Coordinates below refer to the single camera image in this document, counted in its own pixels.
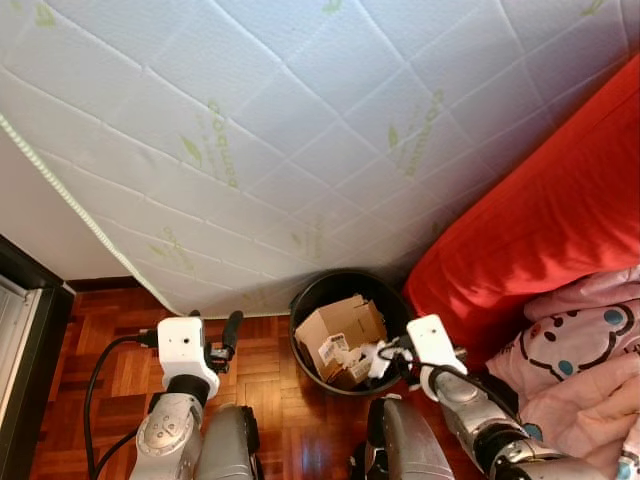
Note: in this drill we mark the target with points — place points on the black round waste bin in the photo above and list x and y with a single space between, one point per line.
350 277

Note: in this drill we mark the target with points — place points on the pink cartoon print blanket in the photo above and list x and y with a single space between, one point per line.
575 370

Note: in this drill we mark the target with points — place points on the white paper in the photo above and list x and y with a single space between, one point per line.
378 358

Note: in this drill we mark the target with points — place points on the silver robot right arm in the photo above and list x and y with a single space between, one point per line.
475 410

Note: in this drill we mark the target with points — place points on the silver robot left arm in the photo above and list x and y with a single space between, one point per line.
170 430

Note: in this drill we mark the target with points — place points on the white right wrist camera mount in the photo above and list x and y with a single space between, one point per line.
432 345

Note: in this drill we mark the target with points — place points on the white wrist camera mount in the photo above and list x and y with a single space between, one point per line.
432 345
182 345

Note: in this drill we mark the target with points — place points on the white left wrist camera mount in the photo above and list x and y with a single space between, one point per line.
182 345

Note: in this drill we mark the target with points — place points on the brown cardboard box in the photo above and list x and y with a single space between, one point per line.
340 325

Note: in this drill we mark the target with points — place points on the silver robot right leg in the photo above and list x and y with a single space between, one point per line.
410 440

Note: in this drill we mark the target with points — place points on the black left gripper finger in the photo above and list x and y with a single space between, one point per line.
233 332

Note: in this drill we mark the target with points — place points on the dark wood baseboard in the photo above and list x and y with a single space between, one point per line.
100 283

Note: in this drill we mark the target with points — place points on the aluminium sliding door track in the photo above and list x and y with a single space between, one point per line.
10 330

